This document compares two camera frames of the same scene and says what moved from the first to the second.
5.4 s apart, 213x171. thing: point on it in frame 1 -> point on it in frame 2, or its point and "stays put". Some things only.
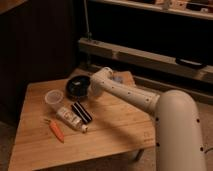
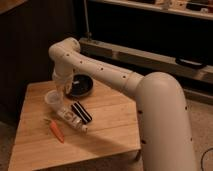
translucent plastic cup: [54, 97] stays put
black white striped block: [81, 112] stays put
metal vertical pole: [88, 33] stays put
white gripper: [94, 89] -> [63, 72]
